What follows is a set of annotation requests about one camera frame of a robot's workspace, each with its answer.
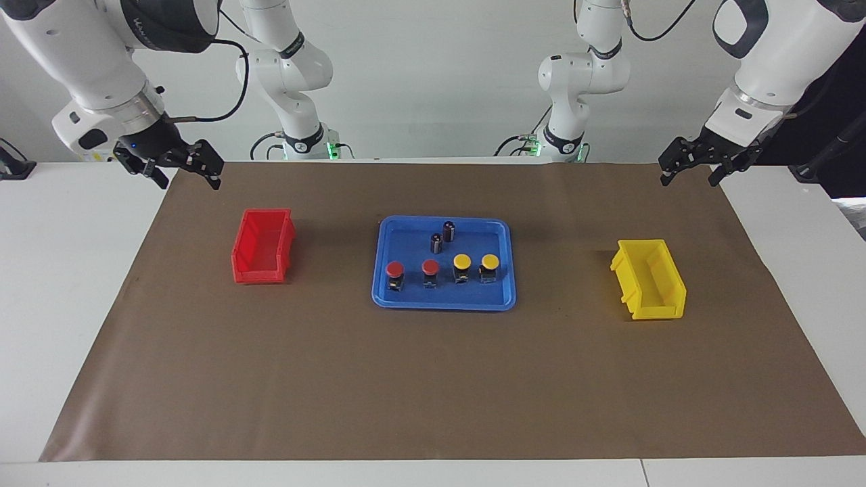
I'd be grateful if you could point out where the red plastic bin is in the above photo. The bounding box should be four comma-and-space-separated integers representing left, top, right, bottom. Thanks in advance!
231, 208, 297, 285

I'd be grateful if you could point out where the brown table mat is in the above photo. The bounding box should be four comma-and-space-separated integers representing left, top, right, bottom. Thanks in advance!
39, 161, 866, 462

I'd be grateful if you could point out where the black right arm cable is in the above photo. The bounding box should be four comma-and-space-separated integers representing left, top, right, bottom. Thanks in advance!
162, 37, 251, 124

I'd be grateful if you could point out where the grey glossy sheet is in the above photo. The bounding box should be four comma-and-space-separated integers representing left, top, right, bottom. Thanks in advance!
831, 196, 866, 241

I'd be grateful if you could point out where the black backdrop panel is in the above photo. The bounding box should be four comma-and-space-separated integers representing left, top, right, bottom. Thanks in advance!
748, 54, 866, 198

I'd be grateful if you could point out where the black clamp mount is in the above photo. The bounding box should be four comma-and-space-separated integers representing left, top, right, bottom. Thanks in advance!
0, 137, 37, 181

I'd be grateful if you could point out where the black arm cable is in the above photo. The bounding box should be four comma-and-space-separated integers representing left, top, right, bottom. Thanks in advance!
162, 37, 251, 124
575, 0, 699, 43

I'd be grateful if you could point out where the yellow plastic bin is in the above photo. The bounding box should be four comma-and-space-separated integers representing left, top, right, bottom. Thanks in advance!
610, 238, 687, 321

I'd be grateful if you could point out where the blue plastic tray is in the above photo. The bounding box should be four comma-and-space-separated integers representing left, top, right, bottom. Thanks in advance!
371, 215, 517, 312

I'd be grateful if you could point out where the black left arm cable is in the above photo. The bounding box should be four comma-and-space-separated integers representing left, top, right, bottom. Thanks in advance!
575, 0, 699, 43

